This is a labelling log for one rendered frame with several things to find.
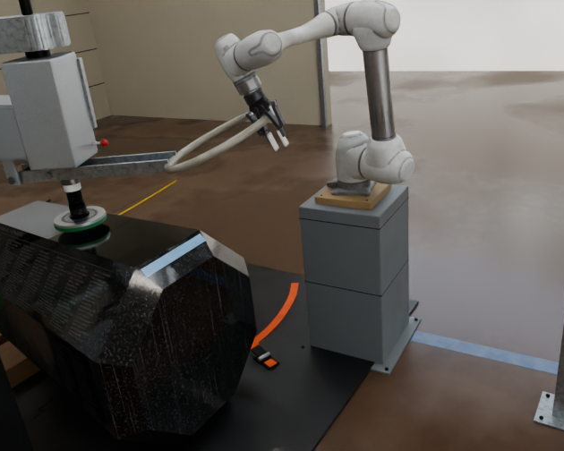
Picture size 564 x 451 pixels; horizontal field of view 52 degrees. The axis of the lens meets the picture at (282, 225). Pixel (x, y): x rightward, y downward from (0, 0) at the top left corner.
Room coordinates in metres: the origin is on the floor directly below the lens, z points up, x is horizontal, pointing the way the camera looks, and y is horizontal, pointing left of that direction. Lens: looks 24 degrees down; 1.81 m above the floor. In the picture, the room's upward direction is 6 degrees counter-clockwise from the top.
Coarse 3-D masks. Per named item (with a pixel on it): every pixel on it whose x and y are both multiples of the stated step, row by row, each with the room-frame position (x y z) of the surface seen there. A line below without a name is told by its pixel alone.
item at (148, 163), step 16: (96, 160) 2.33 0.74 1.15; (112, 160) 2.32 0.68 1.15; (128, 160) 2.31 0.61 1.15; (144, 160) 2.30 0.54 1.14; (160, 160) 2.17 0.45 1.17; (32, 176) 2.26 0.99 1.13; (48, 176) 2.24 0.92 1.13; (64, 176) 2.23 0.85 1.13; (80, 176) 2.22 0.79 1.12; (96, 176) 2.21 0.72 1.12
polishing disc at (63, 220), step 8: (88, 208) 2.37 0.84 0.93; (96, 208) 2.36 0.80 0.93; (64, 216) 2.31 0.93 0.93; (88, 216) 2.28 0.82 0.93; (96, 216) 2.27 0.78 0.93; (104, 216) 2.29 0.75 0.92; (56, 224) 2.22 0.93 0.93; (64, 224) 2.22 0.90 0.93; (72, 224) 2.21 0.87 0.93; (80, 224) 2.20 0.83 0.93; (88, 224) 2.21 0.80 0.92
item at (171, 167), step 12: (240, 120) 2.39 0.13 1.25; (264, 120) 2.06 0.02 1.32; (216, 132) 2.40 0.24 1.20; (240, 132) 1.99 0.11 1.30; (252, 132) 2.00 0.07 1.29; (192, 144) 2.36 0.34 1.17; (228, 144) 1.96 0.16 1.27; (180, 156) 2.28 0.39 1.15; (204, 156) 1.95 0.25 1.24; (216, 156) 1.96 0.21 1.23; (168, 168) 2.06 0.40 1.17; (180, 168) 1.99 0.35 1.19
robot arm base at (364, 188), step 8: (328, 184) 2.56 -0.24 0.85; (336, 184) 2.54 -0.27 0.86; (344, 184) 2.47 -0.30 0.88; (352, 184) 2.46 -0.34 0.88; (360, 184) 2.45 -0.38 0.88; (368, 184) 2.48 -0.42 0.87; (336, 192) 2.47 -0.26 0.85; (344, 192) 2.46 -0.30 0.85; (352, 192) 2.45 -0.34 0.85; (360, 192) 2.44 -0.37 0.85; (368, 192) 2.42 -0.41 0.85
